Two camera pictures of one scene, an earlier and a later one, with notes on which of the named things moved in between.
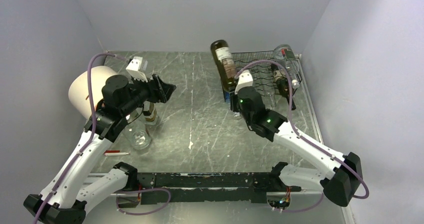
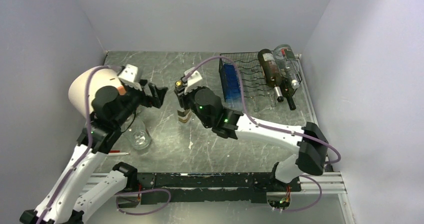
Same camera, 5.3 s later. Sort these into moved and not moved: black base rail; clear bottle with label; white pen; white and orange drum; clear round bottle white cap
Moved: clear bottle with label
Not moved: white and orange drum; black base rail; clear round bottle white cap; white pen
